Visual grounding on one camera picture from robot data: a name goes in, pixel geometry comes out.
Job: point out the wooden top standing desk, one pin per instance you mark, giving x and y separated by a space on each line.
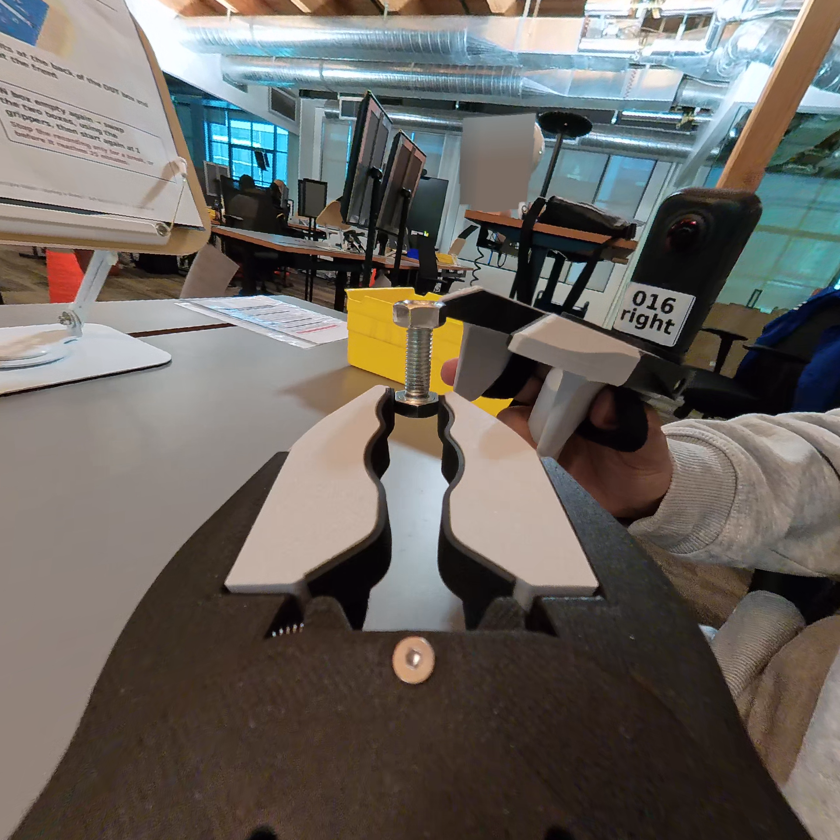
499 220

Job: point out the steel hex nut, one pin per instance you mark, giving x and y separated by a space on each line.
420 315

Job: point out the wooden document stand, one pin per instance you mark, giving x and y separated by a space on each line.
98 358

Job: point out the white round lamp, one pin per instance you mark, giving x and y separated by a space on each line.
539 151

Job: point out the wooden post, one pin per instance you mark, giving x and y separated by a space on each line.
774 98

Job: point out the long wooden office table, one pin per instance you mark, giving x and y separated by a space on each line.
275 237

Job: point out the black office chair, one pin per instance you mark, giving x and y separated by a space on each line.
722 394
433 262

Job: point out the black computer monitor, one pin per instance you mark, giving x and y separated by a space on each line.
430 203
367 157
401 180

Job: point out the grey desk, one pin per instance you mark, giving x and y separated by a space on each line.
164 446

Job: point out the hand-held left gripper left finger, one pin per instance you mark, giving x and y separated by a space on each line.
315 512

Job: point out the person's right hand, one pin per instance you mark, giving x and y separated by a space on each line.
623 479

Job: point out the steel hex bolt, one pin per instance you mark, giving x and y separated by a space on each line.
418 361

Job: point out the printed instruction sheet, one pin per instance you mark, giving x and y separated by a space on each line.
65 98

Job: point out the blue jacket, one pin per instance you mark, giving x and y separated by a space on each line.
814 354

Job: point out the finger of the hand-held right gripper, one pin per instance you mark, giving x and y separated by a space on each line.
489 308
571 348

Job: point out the silver ceiling duct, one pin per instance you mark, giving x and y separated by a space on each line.
328 69

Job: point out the black bag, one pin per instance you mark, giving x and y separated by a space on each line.
584 213

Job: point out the black round lamp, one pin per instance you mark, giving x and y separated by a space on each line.
564 123

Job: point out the yellow plastic bin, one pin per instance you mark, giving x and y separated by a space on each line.
374 334

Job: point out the person's right forearm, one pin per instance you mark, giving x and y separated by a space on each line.
754 485

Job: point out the small black monitor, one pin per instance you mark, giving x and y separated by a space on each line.
312 197
215 177

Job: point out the white card sheet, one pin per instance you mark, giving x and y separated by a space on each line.
210 272

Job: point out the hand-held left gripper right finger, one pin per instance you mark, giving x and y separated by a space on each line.
518 518

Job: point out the laminated paper sheet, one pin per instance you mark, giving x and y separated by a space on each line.
262 318

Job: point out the orange cone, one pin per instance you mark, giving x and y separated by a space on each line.
62 275

